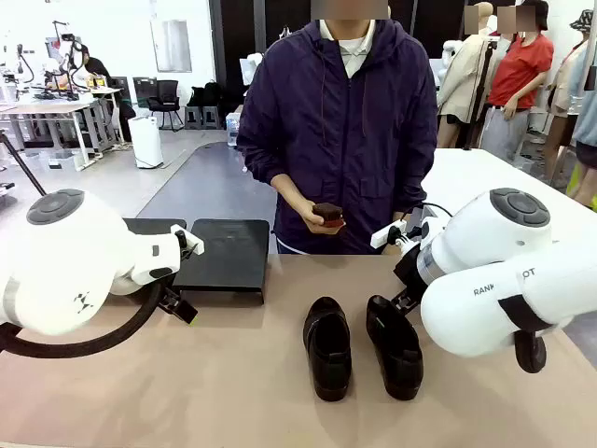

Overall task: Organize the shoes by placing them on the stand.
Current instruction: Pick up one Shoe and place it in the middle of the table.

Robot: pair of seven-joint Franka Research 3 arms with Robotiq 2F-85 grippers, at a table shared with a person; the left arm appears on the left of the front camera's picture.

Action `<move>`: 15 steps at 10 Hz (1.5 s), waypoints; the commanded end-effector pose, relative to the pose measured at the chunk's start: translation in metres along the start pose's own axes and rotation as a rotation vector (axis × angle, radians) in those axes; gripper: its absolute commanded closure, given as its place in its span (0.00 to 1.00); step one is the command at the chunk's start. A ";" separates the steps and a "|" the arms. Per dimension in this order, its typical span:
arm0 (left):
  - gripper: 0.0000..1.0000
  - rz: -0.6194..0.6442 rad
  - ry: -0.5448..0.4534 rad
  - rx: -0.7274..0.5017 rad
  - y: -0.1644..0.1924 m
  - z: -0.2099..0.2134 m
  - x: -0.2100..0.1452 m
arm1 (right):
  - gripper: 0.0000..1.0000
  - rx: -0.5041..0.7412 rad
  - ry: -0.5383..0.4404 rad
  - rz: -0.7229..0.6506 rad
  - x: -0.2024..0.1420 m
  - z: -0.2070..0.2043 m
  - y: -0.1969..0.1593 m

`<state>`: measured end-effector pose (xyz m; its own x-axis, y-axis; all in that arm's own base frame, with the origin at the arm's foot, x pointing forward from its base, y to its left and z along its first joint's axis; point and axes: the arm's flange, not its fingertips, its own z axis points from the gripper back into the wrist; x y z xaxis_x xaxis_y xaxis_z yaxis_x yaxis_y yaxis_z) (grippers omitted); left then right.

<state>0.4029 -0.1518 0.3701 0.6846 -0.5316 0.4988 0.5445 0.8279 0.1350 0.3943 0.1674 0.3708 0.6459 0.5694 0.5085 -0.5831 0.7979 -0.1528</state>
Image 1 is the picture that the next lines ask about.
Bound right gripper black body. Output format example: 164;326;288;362
393;242;430;300

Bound black leather loafer shoe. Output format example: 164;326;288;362
365;294;424;401
302;296;354;402

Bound dark shoe brush red base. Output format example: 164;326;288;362
311;203;346;230

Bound person's right forearm purple sleeve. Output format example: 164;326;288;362
237;134;309;209

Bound person's left forearm purple sleeve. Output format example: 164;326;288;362
391;139;439;220

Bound black metal shoe stand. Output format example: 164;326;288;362
173;218;271;305
121;217;187;237

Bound person's left hand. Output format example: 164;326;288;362
382;212;412;257

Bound person's right hand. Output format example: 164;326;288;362
294;198;345;234

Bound white table with white legs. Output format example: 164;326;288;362
422;147;597;244

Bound person in purple jacket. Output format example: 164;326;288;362
236;18;439;257

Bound white air purifier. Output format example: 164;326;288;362
128;116;164;170

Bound clear water jug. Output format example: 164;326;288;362
226;111;242;148

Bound clear storage bin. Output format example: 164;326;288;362
46;149;76;173

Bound black tripod pole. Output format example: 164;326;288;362
463;39;499;151

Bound mannequin in beige jacket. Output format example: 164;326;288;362
437;2;495;150

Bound black office chair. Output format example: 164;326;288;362
147;79;185;133

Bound black slanted tripod leg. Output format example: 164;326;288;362
0;130;48;197

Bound black backpack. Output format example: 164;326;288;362
186;79;224;109

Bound figure in red t-shirt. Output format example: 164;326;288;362
479;0;556;164

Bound white desk grey legs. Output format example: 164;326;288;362
0;86;125;172

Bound mannequin with bucket hat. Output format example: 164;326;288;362
545;8;591;188

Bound seated person in black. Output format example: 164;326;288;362
78;44;136;136

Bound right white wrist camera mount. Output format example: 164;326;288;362
370;217;423;249

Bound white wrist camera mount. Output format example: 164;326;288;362
170;224;205;257
370;217;423;249

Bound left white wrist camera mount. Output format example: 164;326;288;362
170;224;205;257

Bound thin black camera cable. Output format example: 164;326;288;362
422;203;454;220

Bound left arm black cable sleeve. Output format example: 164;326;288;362
0;279;164;359

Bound arm black cable sleeve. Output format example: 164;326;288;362
497;293;561;374
0;279;164;359

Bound right arm black cable sleeve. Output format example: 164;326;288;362
497;293;561;374

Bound grey wall panel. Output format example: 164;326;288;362
149;19;193;74

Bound black camera rig on desk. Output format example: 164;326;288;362
44;19;90;102

